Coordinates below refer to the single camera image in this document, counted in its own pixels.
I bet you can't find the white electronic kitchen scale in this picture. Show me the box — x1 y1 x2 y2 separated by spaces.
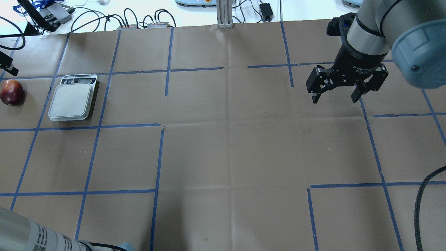
47 74 99 121

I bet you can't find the black braided cable right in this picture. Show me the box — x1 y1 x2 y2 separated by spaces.
414 165 446 251

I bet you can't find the red yellow mango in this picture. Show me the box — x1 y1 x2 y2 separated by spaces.
0 79 24 106

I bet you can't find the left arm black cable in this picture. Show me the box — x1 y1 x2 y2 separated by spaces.
0 16 26 51

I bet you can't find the black power adapter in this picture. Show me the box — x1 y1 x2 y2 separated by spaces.
259 2 274 22

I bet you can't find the teach pendant tablet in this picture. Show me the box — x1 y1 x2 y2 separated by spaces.
175 0 216 8

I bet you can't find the aluminium frame post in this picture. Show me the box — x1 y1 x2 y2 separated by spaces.
216 0 233 29

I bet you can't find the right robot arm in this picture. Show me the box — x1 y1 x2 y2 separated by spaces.
306 0 446 104

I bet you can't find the grey usb hub box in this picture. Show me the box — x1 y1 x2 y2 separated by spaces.
147 22 172 29

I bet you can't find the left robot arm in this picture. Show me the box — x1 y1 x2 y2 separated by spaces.
0 207 135 251

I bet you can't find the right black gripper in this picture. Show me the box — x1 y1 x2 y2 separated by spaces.
306 45 389 104

